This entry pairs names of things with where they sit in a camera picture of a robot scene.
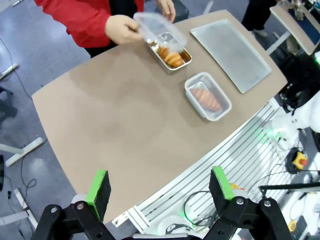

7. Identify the black metal bar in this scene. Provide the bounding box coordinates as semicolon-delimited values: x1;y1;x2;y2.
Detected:
258;181;320;195

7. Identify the perforated metal baking tray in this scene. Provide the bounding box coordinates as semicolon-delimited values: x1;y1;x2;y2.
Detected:
189;18;273;94

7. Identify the person's left hand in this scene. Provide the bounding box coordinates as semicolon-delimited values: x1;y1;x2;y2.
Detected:
156;0;177;24

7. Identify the black looped cable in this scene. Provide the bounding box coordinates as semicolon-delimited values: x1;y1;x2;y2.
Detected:
183;190;219;227

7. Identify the person in red jacket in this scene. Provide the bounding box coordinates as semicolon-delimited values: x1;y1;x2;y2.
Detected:
83;0;158;59

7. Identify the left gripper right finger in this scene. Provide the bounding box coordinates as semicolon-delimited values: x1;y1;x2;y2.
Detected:
201;166;294;240

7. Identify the clear plastic clip lid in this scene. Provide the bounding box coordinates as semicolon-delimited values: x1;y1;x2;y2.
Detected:
133;11;188;54
184;71;233;122

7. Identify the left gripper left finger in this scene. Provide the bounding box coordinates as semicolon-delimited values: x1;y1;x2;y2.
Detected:
31;169;116;240

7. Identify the dark grey stool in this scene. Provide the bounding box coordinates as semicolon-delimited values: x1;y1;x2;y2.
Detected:
172;0;190;24

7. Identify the person's right forearm red sleeve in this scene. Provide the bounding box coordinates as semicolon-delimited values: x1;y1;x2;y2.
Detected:
33;0;118;49

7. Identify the yellow red emergency stop button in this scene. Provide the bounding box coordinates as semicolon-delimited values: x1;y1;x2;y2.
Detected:
291;150;309;168

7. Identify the golden brown croissant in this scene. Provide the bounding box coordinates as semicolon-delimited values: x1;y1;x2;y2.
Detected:
156;46;185;68
190;87;223;113

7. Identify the bystander in dark trousers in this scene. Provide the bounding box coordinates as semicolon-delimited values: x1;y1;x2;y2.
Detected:
241;0;275;38

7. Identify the person's right hand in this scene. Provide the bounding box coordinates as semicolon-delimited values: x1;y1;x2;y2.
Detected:
104;14;145;45

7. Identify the white table with mat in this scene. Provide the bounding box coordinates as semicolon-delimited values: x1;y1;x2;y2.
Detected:
269;1;320;56

